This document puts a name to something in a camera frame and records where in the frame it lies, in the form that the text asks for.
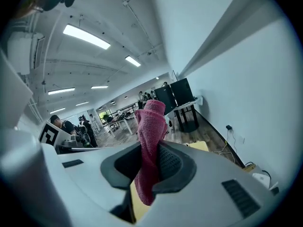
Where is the black-legged table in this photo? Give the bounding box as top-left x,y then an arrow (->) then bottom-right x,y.
173,101 -> 200,132

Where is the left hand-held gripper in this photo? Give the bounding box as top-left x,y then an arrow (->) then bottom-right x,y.
38,122 -> 84,154

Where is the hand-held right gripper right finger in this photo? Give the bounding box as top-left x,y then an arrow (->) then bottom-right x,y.
139,140 -> 280,227

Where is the pink cloth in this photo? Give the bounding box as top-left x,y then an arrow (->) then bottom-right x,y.
134,100 -> 169,207

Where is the white box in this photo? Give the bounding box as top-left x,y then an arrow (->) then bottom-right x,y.
251,171 -> 271,188

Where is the white charger cable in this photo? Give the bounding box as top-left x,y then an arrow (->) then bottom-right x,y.
212,129 -> 238,163

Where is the white ceiling air conditioner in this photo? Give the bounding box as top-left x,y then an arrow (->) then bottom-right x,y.
6,31 -> 46,76

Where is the black upright panel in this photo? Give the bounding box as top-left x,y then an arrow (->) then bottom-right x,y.
169,78 -> 193,107
154,84 -> 177,116

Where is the yellow cardboard box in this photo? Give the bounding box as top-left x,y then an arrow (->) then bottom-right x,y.
243,164 -> 258,174

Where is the white desk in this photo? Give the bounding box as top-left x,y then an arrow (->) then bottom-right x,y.
103,116 -> 138,137

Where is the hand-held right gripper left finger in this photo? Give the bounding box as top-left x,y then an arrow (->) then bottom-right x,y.
41,140 -> 143,224

